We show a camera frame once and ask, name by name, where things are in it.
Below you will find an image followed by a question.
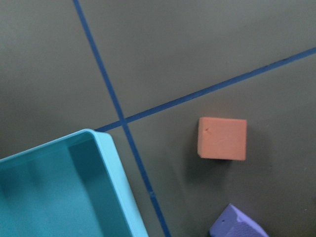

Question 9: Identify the orange foam block left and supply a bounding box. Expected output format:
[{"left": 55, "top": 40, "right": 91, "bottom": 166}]
[{"left": 197, "top": 117, "right": 247, "bottom": 161}]

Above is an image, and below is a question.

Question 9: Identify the teal plastic bin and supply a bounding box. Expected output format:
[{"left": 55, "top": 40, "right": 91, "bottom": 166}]
[{"left": 0, "top": 129, "right": 148, "bottom": 237}]

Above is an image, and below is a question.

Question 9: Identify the purple foam block left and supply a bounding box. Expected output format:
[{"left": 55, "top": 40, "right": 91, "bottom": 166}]
[{"left": 208, "top": 204, "right": 269, "bottom": 237}]

